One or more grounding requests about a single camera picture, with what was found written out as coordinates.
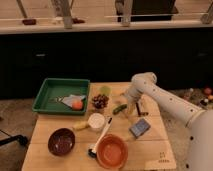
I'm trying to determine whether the orange fruit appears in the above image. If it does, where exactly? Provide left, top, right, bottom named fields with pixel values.
left=72, top=100, right=83, bottom=110

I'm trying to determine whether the white cup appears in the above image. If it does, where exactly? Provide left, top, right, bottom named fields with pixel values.
left=88, top=113, right=105, bottom=131

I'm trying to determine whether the white dish brush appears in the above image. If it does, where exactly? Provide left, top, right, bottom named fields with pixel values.
left=88, top=118, right=112, bottom=158

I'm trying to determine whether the grey cloth in tray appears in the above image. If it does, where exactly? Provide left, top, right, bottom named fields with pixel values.
left=55, top=94, right=86, bottom=107

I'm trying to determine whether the bunch of dark grapes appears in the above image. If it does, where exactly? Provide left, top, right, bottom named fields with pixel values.
left=92, top=94, right=109, bottom=109

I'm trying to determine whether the light green small object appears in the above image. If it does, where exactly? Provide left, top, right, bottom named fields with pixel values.
left=100, top=86, right=111, bottom=96

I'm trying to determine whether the yellow banana toy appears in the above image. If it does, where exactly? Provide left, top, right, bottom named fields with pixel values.
left=73, top=121, right=89, bottom=131

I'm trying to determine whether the green plastic tray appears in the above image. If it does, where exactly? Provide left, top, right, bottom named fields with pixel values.
left=32, top=78, right=90, bottom=116

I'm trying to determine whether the blue sponge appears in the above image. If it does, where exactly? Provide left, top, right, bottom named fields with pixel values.
left=129, top=119, right=150, bottom=138

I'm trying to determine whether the purple bowl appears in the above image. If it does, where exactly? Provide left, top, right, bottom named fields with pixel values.
left=48, top=128, right=75, bottom=156

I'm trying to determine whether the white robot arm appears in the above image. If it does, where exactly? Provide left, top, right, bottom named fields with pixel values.
left=124, top=72, right=213, bottom=171

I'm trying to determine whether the orange bowl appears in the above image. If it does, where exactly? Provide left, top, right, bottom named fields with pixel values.
left=97, top=134, right=128, bottom=169

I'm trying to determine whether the green pepper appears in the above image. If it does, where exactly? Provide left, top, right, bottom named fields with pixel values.
left=113, top=104, right=127, bottom=115

